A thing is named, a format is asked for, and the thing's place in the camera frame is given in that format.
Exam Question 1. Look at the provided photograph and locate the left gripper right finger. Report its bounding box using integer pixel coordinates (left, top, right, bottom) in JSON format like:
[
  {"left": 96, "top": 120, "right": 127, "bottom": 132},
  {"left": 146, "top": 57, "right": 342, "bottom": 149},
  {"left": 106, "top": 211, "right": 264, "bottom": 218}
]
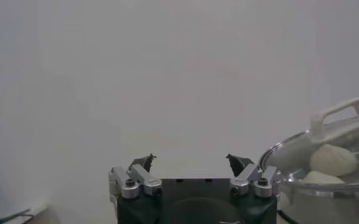
[{"left": 226, "top": 153, "right": 281, "bottom": 198}]

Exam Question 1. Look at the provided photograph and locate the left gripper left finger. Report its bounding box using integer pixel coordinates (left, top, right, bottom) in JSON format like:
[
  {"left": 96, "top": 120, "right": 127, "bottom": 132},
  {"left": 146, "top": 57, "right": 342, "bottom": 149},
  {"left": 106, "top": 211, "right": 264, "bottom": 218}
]
[{"left": 108, "top": 153, "right": 163, "bottom": 199}]

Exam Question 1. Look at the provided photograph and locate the white steamed baozi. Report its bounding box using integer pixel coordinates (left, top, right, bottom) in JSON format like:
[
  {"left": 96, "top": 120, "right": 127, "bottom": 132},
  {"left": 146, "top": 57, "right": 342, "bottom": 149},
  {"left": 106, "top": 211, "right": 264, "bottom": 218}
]
[
  {"left": 300, "top": 170, "right": 346, "bottom": 185},
  {"left": 309, "top": 144, "right": 359, "bottom": 177}
]

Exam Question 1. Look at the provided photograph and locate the glass pot lid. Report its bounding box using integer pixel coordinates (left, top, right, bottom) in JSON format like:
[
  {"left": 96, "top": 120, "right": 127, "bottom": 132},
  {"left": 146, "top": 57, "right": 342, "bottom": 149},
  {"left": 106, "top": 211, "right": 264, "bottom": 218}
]
[{"left": 258, "top": 97, "right": 359, "bottom": 193}]

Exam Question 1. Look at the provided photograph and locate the stainless steel steamer basket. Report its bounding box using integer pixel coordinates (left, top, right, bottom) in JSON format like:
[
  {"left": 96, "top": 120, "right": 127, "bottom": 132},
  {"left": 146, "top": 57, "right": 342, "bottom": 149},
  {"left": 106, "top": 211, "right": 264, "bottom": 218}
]
[{"left": 278, "top": 179, "right": 359, "bottom": 224}]

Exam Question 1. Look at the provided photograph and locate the white side table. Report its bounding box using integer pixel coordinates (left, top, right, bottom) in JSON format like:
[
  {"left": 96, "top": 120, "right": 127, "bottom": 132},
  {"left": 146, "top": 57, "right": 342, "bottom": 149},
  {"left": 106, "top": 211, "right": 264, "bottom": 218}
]
[{"left": 0, "top": 203, "right": 51, "bottom": 224}]

